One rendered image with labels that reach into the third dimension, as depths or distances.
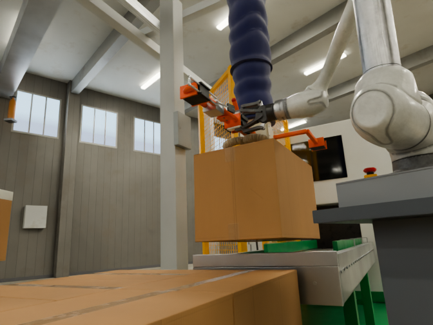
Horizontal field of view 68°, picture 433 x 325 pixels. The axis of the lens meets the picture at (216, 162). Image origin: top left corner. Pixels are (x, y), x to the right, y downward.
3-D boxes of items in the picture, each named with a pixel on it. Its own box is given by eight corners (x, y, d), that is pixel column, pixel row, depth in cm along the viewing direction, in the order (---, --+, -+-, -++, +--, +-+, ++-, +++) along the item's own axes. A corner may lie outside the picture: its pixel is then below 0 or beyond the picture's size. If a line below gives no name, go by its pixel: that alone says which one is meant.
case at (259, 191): (252, 242, 190) (247, 176, 200) (320, 238, 170) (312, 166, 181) (194, 242, 140) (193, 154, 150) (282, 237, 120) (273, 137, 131)
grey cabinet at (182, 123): (187, 150, 284) (186, 118, 291) (192, 149, 281) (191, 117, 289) (173, 145, 267) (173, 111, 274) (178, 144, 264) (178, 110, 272)
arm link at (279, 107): (287, 115, 129) (272, 118, 132) (293, 121, 137) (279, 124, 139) (285, 94, 131) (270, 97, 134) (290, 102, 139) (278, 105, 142)
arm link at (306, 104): (288, 120, 129) (296, 120, 141) (328, 112, 122) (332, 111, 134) (283, 95, 129) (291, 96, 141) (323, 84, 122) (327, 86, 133)
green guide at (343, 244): (359, 246, 335) (357, 237, 337) (370, 246, 330) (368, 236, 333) (334, 255, 199) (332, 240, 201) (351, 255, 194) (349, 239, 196)
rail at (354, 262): (370, 260, 328) (367, 242, 332) (376, 260, 325) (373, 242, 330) (331, 302, 130) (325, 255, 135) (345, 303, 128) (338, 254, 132)
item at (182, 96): (192, 107, 123) (192, 95, 125) (209, 102, 120) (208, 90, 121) (180, 98, 116) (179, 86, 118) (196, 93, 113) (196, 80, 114)
